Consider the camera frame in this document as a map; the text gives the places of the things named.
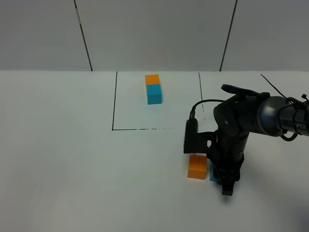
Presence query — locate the blue template cube block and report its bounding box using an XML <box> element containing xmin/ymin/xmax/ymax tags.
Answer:
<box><xmin>146</xmin><ymin>84</ymin><xmax>162</xmax><ymax>104</ymax></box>

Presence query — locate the black cable tie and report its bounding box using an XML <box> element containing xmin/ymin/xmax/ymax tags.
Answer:
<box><xmin>260</xmin><ymin>73</ymin><xmax>309</xmax><ymax>107</ymax></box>

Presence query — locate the orange template cube block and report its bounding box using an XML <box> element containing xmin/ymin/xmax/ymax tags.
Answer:
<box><xmin>145</xmin><ymin>74</ymin><xmax>160</xmax><ymax>85</ymax></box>

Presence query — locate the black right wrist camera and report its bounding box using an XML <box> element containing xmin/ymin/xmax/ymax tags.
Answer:
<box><xmin>183</xmin><ymin>118</ymin><xmax>217</xmax><ymax>156</ymax></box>

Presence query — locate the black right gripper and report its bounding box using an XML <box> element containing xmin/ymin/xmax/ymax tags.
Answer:
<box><xmin>207</xmin><ymin>129</ymin><xmax>249</xmax><ymax>195</ymax></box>

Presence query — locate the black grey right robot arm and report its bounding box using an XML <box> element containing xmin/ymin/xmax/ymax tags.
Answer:
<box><xmin>210</xmin><ymin>84</ymin><xmax>309</xmax><ymax>196</ymax></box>

